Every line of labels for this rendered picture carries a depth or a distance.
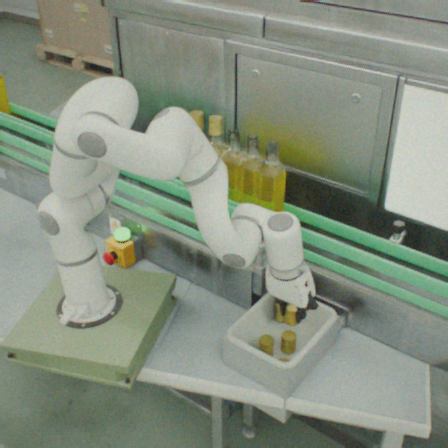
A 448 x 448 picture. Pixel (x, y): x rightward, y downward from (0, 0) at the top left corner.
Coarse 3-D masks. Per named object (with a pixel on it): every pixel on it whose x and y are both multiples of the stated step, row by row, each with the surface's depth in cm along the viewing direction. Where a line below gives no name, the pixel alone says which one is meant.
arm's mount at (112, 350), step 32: (128, 288) 144; (160, 288) 143; (32, 320) 137; (96, 320) 135; (128, 320) 135; (160, 320) 141; (32, 352) 129; (64, 352) 127; (96, 352) 127; (128, 352) 126; (128, 384) 127
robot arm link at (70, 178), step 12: (60, 156) 109; (60, 168) 111; (72, 168) 111; (84, 168) 112; (96, 168) 116; (108, 168) 120; (60, 180) 113; (72, 180) 113; (84, 180) 114; (96, 180) 118; (108, 180) 125; (60, 192) 116; (72, 192) 115; (84, 192) 117; (108, 192) 128; (108, 204) 131
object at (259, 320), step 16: (256, 304) 136; (272, 304) 141; (320, 304) 136; (240, 320) 132; (256, 320) 137; (272, 320) 142; (304, 320) 140; (320, 320) 137; (240, 336) 133; (256, 336) 138; (272, 336) 138; (304, 336) 138; (320, 336) 128; (256, 352) 123; (304, 352) 123; (288, 368) 121
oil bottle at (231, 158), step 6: (228, 150) 148; (240, 150) 148; (222, 156) 148; (228, 156) 147; (234, 156) 146; (240, 156) 147; (228, 162) 148; (234, 162) 147; (228, 168) 149; (234, 168) 147; (228, 174) 149; (234, 174) 148; (228, 180) 150; (234, 180) 149; (228, 186) 151; (234, 186) 150; (228, 192) 152; (234, 192) 151; (228, 198) 153; (234, 198) 152
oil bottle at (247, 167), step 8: (240, 160) 145; (248, 160) 144; (256, 160) 144; (264, 160) 146; (240, 168) 146; (248, 168) 144; (256, 168) 144; (240, 176) 147; (248, 176) 145; (240, 184) 148; (248, 184) 147; (240, 192) 150; (248, 192) 148; (240, 200) 151; (248, 200) 149
